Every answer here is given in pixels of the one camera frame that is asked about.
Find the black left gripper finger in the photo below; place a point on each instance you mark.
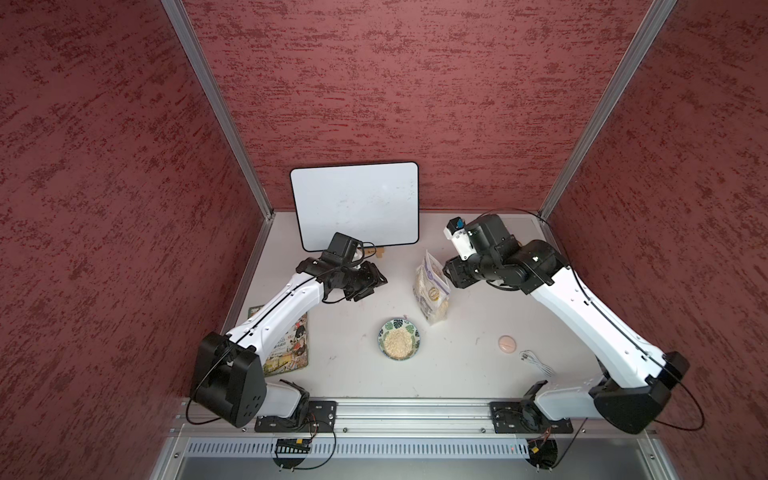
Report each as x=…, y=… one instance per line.
x=362, y=293
x=376, y=277

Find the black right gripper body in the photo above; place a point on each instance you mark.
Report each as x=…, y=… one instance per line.
x=468, y=269

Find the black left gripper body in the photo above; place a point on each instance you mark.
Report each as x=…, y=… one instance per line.
x=357, y=278

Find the clear oats bag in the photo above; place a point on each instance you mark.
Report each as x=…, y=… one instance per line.
x=431, y=289

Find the green leaf pattern bowl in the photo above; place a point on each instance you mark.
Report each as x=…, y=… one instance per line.
x=399, y=339

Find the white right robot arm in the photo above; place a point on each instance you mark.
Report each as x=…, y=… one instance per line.
x=636, y=379

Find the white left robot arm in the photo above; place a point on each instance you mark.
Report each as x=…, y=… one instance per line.
x=229, y=379

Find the small wooden easel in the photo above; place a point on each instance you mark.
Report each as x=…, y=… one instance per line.
x=373, y=253

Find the white dry-erase board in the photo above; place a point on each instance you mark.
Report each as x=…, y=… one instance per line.
x=376, y=203

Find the round pink lid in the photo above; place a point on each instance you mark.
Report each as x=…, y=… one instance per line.
x=507, y=344

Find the colourful picture book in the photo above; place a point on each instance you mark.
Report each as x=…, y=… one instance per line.
x=291, y=353

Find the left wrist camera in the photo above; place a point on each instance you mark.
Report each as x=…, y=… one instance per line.
x=342, y=250

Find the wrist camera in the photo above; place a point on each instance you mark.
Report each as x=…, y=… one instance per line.
x=481, y=236
x=342, y=250

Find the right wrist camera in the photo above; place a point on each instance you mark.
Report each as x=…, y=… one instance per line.
x=481, y=236

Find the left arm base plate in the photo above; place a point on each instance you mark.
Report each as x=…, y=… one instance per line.
x=311, y=416

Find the aluminium front rail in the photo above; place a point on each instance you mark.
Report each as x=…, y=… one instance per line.
x=416, y=438

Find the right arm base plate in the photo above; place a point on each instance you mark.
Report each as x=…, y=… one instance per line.
x=524, y=417

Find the left corner aluminium post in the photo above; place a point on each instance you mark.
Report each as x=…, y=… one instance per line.
x=182, y=25

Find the corner aluminium post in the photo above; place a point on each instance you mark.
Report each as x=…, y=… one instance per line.
x=182, y=25
x=646, y=33

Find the right corner aluminium post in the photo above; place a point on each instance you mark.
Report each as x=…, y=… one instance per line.
x=646, y=33

